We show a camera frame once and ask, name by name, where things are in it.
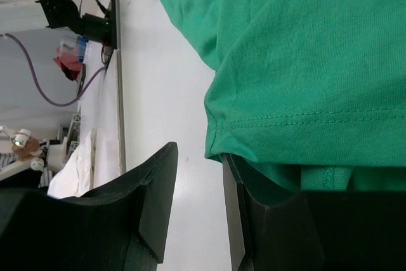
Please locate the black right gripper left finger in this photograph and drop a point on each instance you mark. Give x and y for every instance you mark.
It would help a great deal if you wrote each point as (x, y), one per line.
(121, 225)

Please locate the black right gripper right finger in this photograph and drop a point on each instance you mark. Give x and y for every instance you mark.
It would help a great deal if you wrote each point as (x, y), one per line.
(270, 228)

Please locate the green tank top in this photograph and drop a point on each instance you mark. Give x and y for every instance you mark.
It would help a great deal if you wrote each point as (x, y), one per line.
(310, 93)

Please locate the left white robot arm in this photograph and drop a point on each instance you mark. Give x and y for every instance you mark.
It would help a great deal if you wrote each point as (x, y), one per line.
(40, 14)

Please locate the white cloth pile background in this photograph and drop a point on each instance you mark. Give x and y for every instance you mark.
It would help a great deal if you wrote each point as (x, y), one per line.
(76, 177)

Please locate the brown plush toy background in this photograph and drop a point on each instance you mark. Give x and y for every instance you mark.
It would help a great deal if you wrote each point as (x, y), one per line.
(27, 151)

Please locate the red cloth item background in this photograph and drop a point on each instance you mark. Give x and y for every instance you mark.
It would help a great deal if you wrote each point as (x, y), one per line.
(70, 56)

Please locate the aluminium table edge rail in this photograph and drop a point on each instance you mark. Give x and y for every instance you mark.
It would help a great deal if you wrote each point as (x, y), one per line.
(120, 103)

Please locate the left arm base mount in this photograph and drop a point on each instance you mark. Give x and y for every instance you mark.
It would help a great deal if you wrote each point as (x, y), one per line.
(101, 29)

